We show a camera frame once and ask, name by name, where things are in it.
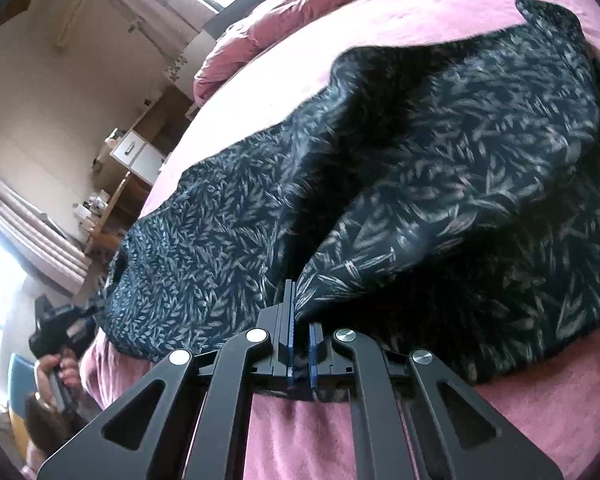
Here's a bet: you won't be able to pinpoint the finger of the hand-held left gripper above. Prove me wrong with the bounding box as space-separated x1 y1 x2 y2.
66 305 102 347

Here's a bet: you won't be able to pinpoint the blue chair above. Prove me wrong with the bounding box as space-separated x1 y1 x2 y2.
6 352 40 428

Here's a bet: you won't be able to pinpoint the dark leaf-print pants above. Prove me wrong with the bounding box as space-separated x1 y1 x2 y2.
92 0 600 386

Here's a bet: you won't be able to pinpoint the pink fleece blanket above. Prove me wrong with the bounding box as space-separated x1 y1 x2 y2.
80 0 600 480

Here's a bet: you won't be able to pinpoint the person's left forearm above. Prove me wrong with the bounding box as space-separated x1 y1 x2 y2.
24 394 101 468

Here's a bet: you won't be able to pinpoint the white drawer cabinet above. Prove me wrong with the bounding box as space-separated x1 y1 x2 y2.
109 129 167 187

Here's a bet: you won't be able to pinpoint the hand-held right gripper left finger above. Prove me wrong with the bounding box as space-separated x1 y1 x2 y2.
36 279 297 480

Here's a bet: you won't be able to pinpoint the wooden desk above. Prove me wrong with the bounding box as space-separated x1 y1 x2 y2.
82 170 152 257

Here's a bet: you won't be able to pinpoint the pink quilted duvet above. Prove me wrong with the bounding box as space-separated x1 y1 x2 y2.
194 0 431 103

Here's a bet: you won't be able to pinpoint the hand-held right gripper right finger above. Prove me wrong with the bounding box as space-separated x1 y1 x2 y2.
307 322 565 480

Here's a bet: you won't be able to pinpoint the person's left hand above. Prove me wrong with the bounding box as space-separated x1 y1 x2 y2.
35 353 84 409

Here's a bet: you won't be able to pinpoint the beige pleated curtain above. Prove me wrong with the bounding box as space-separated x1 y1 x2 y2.
0 164 89 297

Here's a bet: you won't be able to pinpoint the wooden shelf cabinet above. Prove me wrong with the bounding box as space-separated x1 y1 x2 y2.
130 84 202 161

